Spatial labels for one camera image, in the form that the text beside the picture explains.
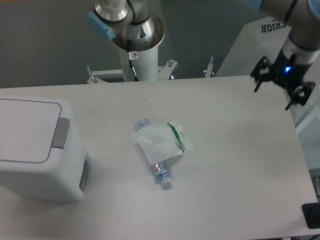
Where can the white metal base bracket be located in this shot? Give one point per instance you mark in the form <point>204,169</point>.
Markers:
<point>115,75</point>

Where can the white trash can lid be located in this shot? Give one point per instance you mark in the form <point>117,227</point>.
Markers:
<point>27,127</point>

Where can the clear plastic water bottle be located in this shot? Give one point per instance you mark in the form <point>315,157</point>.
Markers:
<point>161,172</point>

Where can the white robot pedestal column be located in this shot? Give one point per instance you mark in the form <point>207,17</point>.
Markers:
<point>145,64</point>

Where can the clear green-striped plastic bag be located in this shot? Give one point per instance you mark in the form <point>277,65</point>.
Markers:
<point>162,141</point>

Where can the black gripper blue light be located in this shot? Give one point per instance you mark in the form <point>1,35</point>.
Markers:
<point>286,73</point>

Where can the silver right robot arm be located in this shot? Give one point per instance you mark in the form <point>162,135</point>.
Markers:
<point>299,50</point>

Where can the white plastic trash can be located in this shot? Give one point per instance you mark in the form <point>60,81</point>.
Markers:
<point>60,178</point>

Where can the black device at table edge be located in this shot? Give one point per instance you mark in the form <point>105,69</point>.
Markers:
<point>311,212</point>

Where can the white cabinet with lettering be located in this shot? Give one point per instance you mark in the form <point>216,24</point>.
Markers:
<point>265,37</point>

